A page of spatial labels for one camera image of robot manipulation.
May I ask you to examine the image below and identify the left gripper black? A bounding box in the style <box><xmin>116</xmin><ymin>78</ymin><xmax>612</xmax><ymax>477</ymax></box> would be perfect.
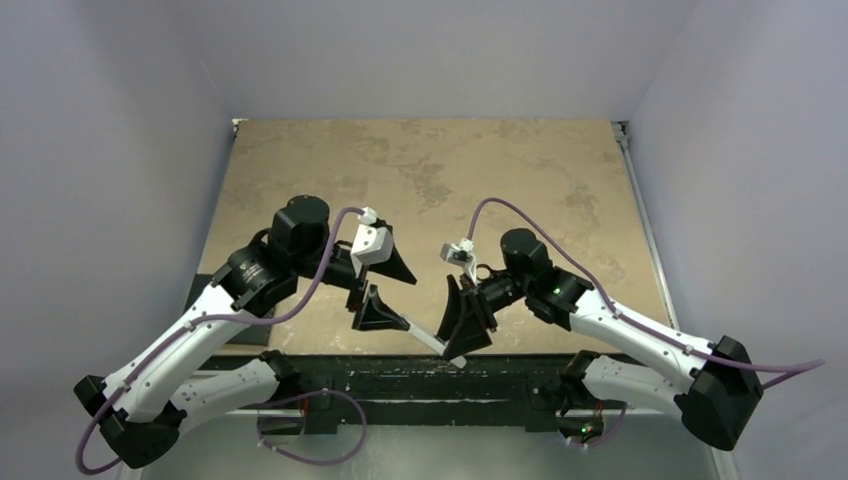
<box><xmin>294</xmin><ymin>240</ymin><xmax>417</xmax><ymax>328</ymax></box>

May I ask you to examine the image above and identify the red white remote control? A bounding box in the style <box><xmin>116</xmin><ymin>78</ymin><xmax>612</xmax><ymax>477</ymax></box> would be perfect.
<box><xmin>404</xmin><ymin>318</ymin><xmax>467</xmax><ymax>369</ymax></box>

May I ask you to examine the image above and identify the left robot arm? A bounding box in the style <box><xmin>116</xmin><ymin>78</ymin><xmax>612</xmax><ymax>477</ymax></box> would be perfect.
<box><xmin>74</xmin><ymin>195</ymin><xmax>416</xmax><ymax>469</ymax></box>

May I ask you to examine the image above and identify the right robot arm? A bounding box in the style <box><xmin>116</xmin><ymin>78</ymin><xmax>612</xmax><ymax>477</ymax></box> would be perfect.
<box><xmin>437</xmin><ymin>228</ymin><xmax>764</xmax><ymax>451</ymax></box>

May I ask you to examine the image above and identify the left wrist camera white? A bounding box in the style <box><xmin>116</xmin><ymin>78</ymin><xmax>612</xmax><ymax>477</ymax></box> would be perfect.
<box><xmin>350</xmin><ymin>207</ymin><xmax>394</xmax><ymax>275</ymax></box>

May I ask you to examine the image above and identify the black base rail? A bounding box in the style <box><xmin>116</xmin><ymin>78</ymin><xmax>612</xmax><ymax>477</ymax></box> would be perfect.
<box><xmin>259</xmin><ymin>352</ymin><xmax>619</xmax><ymax>435</ymax></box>

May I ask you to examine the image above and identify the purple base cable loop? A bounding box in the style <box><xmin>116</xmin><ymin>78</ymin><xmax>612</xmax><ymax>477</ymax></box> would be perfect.
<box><xmin>256</xmin><ymin>388</ymin><xmax>369</xmax><ymax>466</ymax></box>

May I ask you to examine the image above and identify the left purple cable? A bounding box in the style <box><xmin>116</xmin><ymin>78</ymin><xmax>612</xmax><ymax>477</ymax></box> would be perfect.
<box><xmin>74</xmin><ymin>207</ymin><xmax>366</xmax><ymax>477</ymax></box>

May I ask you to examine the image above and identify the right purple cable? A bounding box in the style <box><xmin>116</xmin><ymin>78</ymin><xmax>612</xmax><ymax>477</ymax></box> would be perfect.
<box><xmin>466</xmin><ymin>197</ymin><xmax>827</xmax><ymax>391</ymax></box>

